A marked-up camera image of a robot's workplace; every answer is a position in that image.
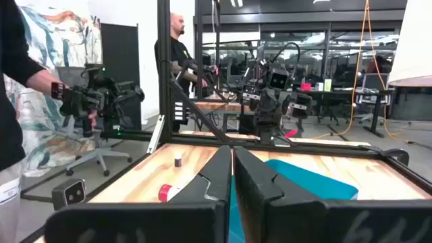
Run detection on orange hanging cable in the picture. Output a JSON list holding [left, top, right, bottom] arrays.
[[312, 0, 411, 140]]

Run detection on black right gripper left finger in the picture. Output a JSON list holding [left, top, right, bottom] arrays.
[[43, 144, 234, 243]]

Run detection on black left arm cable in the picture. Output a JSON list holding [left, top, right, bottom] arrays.
[[269, 42, 302, 74]]

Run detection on person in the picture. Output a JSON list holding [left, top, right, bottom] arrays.
[[154, 12, 219, 133], [0, 0, 99, 243]]

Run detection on black partition panel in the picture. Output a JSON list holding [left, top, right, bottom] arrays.
[[100, 22, 142, 131]]

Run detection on wooden workbench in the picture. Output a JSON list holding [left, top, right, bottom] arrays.
[[194, 92, 257, 134]]

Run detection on gray table-level camera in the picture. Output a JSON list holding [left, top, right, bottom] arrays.
[[51, 178, 87, 211]]

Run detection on gray computer monitor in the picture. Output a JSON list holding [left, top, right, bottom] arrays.
[[360, 72, 391, 91]]

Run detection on teal plastic bin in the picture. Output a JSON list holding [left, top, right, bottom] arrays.
[[228, 159, 359, 243]]

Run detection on black labelled control box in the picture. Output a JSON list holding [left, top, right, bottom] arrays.
[[173, 100, 190, 123]]

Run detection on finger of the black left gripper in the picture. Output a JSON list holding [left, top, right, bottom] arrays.
[[273, 89, 313, 124], [241, 88, 275, 124]]

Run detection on black office desk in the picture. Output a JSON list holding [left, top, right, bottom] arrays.
[[296, 86, 396, 138]]

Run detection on silver lamp with white shade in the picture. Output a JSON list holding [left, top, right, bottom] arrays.
[[387, 0, 432, 88]]

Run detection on dark red food coloring bottle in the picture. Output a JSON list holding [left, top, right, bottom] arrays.
[[157, 184, 186, 203]]

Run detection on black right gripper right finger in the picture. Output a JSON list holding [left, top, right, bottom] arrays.
[[234, 145, 432, 243]]

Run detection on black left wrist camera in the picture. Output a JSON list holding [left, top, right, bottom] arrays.
[[268, 68, 291, 92]]

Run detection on silver metal bracket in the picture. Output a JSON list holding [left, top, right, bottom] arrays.
[[146, 114, 166, 155]]

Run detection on gray office chair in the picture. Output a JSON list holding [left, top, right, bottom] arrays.
[[55, 65, 133, 177], [354, 94, 389, 126]]

